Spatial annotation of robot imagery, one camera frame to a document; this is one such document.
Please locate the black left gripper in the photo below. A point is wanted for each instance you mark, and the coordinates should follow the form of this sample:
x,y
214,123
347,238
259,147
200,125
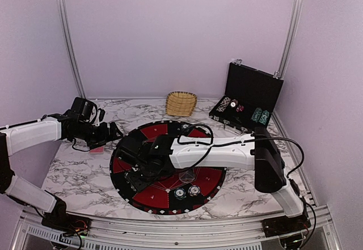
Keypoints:
x,y
104,137

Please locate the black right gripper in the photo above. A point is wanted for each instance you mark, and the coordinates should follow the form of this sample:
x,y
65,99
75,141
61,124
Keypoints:
x,y
137,183

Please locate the clear round dealer button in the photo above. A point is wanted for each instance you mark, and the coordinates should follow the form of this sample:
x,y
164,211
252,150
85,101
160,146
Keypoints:
x,y
187,176

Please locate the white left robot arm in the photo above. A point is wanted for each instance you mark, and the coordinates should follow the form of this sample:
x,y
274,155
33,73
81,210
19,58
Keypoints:
x,y
84,121

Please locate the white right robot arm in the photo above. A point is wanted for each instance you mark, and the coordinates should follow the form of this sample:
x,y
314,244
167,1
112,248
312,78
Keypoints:
x,y
168,155

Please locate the red playing card deck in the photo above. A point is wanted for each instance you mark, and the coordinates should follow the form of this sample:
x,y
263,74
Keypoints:
x,y
97,151

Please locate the round red black poker mat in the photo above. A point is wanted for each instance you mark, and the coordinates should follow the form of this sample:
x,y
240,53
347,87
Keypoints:
x,y
198,182

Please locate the woven bamboo tray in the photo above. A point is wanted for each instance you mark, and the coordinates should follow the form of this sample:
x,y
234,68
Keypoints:
x,y
180,103

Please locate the blue white chips in case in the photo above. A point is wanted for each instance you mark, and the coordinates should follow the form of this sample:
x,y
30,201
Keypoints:
x,y
223,104

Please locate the red dice in case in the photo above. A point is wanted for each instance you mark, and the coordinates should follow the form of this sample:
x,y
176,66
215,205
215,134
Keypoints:
x,y
240,108

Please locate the green chips in case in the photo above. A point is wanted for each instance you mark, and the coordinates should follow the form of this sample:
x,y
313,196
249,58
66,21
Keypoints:
x,y
261,116

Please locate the black poker chip case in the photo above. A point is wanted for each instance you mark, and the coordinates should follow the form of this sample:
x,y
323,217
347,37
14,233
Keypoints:
x,y
251,88

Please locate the aluminium front rail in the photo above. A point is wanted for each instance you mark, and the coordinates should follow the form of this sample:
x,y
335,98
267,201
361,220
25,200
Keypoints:
x,y
226,233

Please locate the left aluminium frame post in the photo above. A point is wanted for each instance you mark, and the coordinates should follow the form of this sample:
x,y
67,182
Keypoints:
x,y
69,48

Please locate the aluminium frame post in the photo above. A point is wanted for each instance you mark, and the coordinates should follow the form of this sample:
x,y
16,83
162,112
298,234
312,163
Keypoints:
x,y
69,48
291,34

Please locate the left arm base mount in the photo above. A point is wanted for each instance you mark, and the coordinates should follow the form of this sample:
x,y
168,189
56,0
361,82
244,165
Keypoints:
x,y
71,226

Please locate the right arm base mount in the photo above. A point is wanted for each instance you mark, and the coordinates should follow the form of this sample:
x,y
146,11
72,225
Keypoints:
x,y
285,227

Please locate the right aluminium frame post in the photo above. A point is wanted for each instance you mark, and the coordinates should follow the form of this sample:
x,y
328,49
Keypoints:
x,y
291,34

